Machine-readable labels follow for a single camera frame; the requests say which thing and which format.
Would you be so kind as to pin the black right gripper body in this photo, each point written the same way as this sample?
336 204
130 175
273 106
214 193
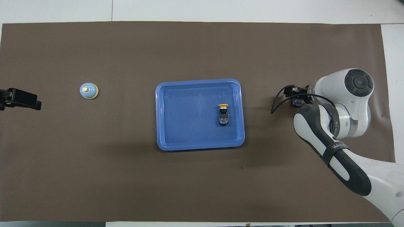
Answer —
288 92

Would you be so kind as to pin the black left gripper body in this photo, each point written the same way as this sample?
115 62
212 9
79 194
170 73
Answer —
4 99

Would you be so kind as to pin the red push button switch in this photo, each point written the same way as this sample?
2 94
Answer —
297 102

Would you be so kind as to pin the light blue desk bell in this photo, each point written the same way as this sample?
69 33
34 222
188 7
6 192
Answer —
88 91

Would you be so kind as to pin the yellow push button switch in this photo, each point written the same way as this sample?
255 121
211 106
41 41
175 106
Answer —
223 119

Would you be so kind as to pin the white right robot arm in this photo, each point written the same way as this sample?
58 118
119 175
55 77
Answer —
328 85

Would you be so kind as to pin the blue plastic tray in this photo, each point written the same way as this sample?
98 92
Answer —
189 126

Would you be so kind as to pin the brown table mat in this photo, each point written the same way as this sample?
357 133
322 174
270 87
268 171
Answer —
202 47

